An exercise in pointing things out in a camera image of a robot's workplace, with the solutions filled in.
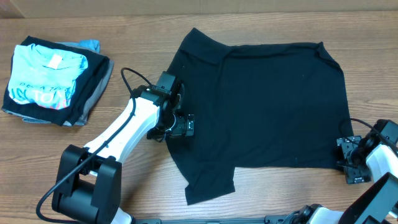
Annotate black t-shirt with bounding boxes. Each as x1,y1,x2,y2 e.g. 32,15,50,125
166,29,353,205

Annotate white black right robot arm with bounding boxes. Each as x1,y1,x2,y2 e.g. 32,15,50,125
283,118,397,223

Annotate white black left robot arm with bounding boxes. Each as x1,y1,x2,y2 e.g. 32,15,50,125
52,72,194,223

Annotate grey folded garment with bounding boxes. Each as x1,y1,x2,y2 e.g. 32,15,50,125
62,42,115,127

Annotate light blue printed t-shirt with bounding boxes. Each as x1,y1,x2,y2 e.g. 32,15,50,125
7,44,88,110

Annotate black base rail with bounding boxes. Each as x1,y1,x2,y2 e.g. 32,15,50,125
131,215,295,224

